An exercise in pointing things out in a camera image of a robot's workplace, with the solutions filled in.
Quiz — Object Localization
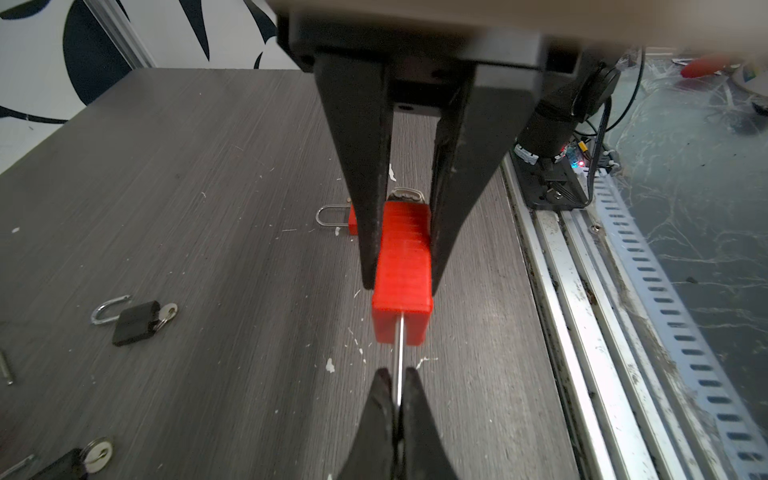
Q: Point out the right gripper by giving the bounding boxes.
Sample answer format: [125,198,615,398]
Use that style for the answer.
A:
[268,1,627,293]

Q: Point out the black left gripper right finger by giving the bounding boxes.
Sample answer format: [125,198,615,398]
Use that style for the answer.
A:
[398,367,458,479]

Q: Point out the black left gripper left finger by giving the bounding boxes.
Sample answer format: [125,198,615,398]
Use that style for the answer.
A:
[337,368,396,480]

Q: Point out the red padlock long shackle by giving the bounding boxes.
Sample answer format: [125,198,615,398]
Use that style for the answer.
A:
[315,202,358,236]

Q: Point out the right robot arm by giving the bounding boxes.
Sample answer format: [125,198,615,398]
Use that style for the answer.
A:
[271,1,625,289]

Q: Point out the black padlock right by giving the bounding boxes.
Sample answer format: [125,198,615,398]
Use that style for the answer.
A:
[90,295,179,347]

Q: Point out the black padlock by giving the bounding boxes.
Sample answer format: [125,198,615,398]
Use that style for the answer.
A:
[30,437,114,480]
[90,295,179,347]

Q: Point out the black padlock left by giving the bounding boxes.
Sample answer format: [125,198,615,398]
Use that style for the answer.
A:
[30,437,114,480]

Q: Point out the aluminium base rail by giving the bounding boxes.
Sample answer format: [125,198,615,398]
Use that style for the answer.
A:
[501,158,728,479]

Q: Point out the aluminium cage frame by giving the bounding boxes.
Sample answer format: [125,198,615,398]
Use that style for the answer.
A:
[84,0,157,70]

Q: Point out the white cable duct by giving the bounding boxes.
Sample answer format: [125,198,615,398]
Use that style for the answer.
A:
[595,175,767,479]

